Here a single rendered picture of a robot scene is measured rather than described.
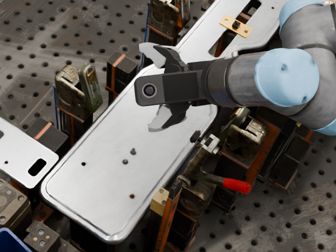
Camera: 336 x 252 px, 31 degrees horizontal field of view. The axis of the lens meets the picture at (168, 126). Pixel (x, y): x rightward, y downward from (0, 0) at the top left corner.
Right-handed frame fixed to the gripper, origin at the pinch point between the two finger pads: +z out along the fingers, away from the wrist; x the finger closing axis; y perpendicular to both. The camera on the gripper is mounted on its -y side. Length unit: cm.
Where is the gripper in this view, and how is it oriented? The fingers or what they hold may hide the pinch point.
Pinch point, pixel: (140, 88)
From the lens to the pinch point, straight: 105.0
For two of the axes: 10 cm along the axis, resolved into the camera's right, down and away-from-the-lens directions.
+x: -1.1, -9.9, -0.9
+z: -5.8, -0.1, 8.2
